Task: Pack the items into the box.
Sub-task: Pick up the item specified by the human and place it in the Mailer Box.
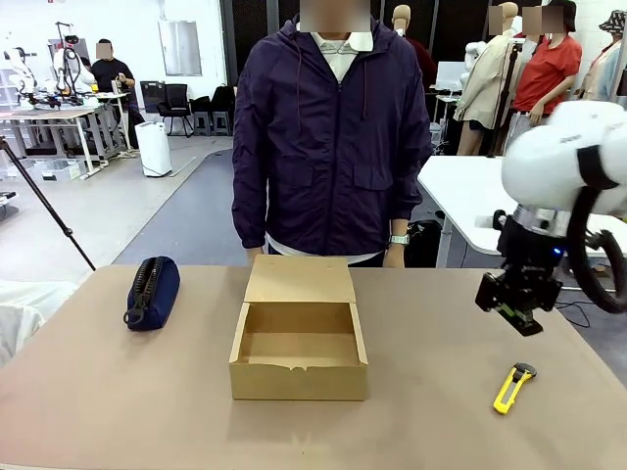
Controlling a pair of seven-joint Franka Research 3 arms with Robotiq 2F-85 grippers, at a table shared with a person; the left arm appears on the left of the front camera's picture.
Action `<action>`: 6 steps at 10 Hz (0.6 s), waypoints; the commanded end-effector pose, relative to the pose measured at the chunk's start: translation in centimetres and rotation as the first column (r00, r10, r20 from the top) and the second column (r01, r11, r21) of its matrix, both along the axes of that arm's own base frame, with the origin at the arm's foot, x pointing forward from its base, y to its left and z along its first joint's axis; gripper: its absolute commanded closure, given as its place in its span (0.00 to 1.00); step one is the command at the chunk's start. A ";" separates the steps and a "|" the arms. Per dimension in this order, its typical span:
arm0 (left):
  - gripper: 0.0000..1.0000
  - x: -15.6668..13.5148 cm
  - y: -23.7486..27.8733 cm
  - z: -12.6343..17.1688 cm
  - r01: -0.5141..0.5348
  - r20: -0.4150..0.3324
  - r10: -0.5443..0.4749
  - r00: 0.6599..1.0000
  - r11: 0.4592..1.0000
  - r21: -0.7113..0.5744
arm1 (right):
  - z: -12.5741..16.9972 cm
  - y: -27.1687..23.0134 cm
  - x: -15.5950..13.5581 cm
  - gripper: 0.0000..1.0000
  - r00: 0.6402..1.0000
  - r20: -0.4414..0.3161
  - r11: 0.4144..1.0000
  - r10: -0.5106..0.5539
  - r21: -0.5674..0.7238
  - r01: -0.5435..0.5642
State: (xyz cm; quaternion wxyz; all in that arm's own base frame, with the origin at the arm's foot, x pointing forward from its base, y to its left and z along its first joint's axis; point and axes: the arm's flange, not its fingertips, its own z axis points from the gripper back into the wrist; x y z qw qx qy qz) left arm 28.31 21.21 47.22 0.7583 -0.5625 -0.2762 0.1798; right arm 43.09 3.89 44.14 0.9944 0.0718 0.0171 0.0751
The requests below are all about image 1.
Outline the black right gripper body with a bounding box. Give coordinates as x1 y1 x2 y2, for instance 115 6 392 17
495 213 565 312

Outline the yellow utility knife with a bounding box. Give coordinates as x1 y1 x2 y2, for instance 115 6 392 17
492 362 539 416

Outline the brown cardboard box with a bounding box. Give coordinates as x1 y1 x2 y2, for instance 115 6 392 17
228 254 369 402

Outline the person's left forearm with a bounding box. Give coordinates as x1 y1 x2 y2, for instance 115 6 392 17
386 175 426 237

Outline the person's right forearm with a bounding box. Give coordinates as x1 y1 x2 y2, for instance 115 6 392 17
230 180 271 250

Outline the person's left hand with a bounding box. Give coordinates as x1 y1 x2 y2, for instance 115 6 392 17
385 243 408 269

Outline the black backpack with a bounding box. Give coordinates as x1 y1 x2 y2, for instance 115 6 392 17
405 219 445 268

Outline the white table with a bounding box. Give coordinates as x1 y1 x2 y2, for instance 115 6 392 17
415 155 627 268

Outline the black light stand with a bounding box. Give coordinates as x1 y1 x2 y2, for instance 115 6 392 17
488 41 521 159

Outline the mannequin in beige coat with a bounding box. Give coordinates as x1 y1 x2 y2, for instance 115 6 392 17
453 2 523 157

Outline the person in purple jacket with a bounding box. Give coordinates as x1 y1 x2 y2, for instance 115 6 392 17
230 14 435 268

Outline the mannequin in dark red sweater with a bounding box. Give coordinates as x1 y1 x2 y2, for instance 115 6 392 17
391 4 438 92

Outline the navy zipper pencil case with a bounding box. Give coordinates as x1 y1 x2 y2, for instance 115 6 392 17
121 256 181 332

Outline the white air purifier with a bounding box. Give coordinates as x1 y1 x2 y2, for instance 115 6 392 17
134 121 172 178

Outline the black office chair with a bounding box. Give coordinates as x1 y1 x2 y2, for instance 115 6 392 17
159 83 193 138

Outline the man in black shirt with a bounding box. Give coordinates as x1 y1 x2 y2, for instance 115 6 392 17
90 38 146 151

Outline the white cloth cover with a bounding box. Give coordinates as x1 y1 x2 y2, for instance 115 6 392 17
0 280 79 368

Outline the workbench with white legs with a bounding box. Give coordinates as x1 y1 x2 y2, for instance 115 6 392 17
0 106 102 181

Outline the white humanoid robot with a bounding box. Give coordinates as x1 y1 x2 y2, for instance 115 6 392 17
47 21 95 95

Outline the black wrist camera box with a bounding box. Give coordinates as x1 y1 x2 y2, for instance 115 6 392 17
473 271 508 313

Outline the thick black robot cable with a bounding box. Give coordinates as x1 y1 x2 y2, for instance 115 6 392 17
565 185 627 314

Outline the white wall cabinet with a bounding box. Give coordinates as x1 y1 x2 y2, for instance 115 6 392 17
158 20 203 77

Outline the black camera tripod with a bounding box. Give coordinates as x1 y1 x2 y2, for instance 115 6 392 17
0 135 97 272

